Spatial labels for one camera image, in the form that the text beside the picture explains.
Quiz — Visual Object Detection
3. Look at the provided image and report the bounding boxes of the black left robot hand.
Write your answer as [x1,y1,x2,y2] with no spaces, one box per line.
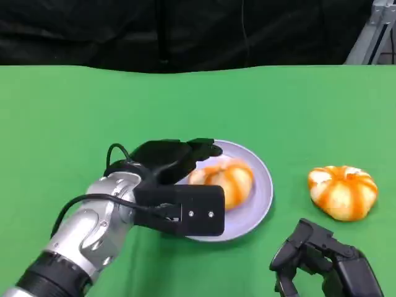
[128,138,223,188]

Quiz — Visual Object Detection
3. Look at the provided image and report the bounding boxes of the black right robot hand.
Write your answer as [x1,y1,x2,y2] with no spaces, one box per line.
[269,218,385,297]

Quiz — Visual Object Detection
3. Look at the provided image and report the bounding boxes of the orange and white bread roll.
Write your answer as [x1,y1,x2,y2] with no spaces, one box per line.
[188,158,256,212]
[307,165,380,223]

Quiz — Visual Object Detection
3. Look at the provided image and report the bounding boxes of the green table cloth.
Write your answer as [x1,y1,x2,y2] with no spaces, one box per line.
[0,64,396,297]

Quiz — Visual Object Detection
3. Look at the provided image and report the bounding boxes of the lilac plate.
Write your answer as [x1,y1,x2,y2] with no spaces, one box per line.
[172,139,275,243]

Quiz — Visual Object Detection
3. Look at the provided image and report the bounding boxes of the black backdrop curtain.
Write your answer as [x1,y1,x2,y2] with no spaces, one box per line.
[0,0,376,74]

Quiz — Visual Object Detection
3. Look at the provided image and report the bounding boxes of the looped black robot cable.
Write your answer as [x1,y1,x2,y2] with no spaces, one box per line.
[106,143,146,179]

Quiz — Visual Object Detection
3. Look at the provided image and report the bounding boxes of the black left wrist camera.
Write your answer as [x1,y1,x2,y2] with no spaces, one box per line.
[133,184,226,238]

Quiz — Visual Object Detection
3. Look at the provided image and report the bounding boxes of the long black robot cable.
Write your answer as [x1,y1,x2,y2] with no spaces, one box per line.
[50,193,178,243]

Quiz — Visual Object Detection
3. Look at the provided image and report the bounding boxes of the thin black hanging cable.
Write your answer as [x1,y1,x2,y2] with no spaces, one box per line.
[241,0,252,67]

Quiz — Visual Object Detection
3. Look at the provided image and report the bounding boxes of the aluminium frame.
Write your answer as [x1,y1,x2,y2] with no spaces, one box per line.
[344,0,396,66]

